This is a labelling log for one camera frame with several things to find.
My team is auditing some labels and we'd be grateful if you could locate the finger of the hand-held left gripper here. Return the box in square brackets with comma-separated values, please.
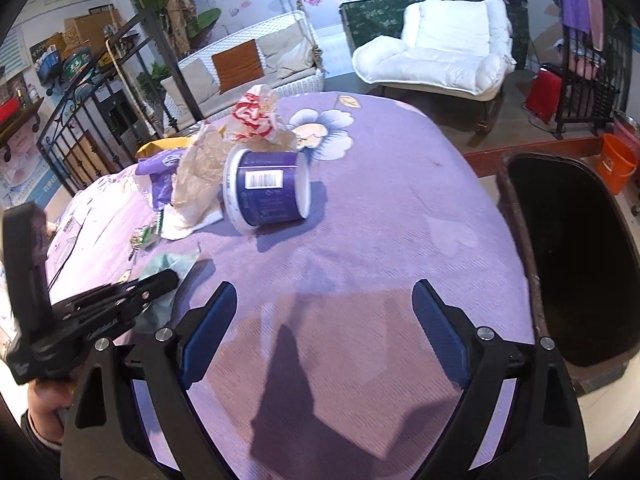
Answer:
[50, 269, 180, 314]
[65, 287, 173, 342]

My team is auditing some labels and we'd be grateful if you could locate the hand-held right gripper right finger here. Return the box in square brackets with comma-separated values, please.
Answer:
[411, 279, 591, 480]

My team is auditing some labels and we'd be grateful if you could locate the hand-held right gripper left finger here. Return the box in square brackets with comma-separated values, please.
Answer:
[60, 281, 238, 480]

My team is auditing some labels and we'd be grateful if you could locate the light green plastic wrapper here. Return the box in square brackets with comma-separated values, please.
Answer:
[137, 251, 201, 331]

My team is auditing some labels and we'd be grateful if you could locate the purple plastic packet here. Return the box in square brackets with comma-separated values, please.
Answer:
[135, 152, 188, 211]

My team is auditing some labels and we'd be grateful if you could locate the translucent plastic bag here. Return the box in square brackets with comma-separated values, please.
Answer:
[172, 122, 236, 226]

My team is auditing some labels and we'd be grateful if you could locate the white and purple paper tub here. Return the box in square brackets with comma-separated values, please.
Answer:
[222, 144, 313, 236]

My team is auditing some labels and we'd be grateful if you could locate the black trash bin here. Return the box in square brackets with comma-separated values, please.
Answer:
[497, 152, 640, 396]

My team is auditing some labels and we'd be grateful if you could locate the red and white plastic bag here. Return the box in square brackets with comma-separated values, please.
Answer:
[227, 85, 298, 153]

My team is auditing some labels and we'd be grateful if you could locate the person's left forearm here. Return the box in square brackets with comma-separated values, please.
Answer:
[19, 409, 65, 468]

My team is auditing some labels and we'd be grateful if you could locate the person's left hand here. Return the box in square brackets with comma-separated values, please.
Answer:
[27, 367, 80, 445]

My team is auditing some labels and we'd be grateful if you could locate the small green wrapper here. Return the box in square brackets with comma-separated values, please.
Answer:
[129, 225, 161, 253]

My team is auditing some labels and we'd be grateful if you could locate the yellow plastic packet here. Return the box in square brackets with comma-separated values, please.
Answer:
[136, 137, 198, 161]

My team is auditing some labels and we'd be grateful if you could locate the black metal railing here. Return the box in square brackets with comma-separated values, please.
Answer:
[35, 10, 198, 196]

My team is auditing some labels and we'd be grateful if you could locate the purple floral tablecloth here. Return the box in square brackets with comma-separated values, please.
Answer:
[42, 91, 538, 480]

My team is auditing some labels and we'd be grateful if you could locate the beige cushion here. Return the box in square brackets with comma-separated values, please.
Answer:
[160, 57, 221, 111]
[257, 25, 316, 78]

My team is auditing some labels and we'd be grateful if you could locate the orange cushion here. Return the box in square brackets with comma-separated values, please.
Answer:
[211, 39, 265, 93]

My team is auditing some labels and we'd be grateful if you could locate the cardboard box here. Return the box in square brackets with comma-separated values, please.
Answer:
[64, 10, 121, 56]

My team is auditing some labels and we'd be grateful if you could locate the orange plastic bucket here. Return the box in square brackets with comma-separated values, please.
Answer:
[595, 133, 640, 196]

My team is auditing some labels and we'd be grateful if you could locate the white wicker sofa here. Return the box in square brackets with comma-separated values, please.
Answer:
[162, 10, 326, 131]

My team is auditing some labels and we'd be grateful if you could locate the artificial tree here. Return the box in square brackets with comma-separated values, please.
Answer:
[120, 0, 221, 56]

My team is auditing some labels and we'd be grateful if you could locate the pink plastic bucket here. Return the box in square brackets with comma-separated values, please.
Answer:
[614, 115, 640, 143]

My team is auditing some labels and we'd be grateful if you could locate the white cushioned armchair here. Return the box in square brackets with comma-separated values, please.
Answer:
[351, 0, 517, 133]

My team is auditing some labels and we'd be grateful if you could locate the black metal rack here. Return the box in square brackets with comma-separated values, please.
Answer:
[554, 0, 631, 138]

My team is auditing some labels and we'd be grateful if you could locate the pink towel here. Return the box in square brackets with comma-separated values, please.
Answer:
[585, 0, 605, 51]

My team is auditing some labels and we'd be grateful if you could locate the purple towel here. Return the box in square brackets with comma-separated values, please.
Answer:
[555, 0, 591, 36]

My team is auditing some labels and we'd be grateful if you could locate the baby wall poster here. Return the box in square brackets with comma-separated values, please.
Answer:
[0, 125, 53, 201]

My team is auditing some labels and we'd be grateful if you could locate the wooden wall shelf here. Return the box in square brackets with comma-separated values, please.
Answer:
[0, 97, 45, 147]

